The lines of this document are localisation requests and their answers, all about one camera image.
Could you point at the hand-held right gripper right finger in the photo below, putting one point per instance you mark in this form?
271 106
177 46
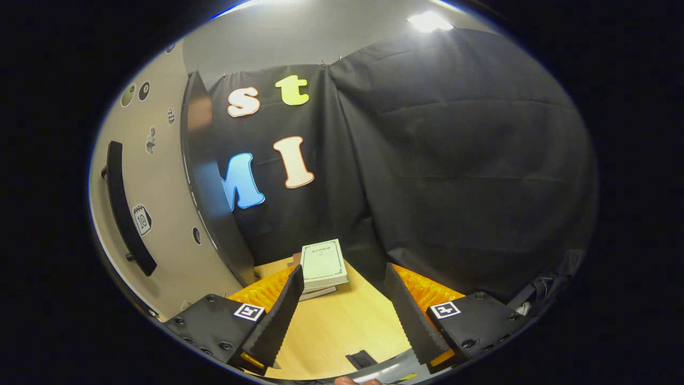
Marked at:
409 321

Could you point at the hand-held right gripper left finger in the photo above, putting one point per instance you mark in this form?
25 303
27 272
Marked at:
280 315

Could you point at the grey cabinet door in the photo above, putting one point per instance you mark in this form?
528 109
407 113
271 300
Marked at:
171 224

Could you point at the grey metal bar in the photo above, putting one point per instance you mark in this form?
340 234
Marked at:
385 370

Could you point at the brown book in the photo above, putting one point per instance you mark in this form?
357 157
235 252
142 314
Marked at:
296 259

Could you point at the black desk grommet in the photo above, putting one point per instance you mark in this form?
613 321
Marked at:
360 359

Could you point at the pale green book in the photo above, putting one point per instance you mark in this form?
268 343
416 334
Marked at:
323 262

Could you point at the black backdrop cloth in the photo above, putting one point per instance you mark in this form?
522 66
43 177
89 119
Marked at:
454 160

